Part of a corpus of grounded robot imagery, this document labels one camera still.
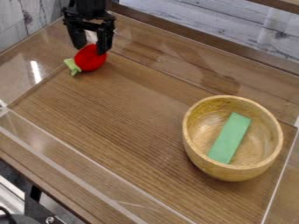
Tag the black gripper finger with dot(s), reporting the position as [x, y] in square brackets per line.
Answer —
[77, 36]
[105, 39]

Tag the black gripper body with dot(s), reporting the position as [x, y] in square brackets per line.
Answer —
[89, 15]

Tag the red plush fruit green stem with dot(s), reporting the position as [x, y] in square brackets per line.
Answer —
[87, 60]

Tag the wooden bowl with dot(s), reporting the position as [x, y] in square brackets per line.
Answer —
[260, 148]

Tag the green rectangular block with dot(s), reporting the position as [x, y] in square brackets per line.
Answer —
[230, 138]

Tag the clear acrylic corner bracket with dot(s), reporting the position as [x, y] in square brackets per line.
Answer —
[91, 37]

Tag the clear acrylic tray wall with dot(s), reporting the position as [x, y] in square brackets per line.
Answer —
[93, 191]

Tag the black metal table frame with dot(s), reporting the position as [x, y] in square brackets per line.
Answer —
[25, 210]

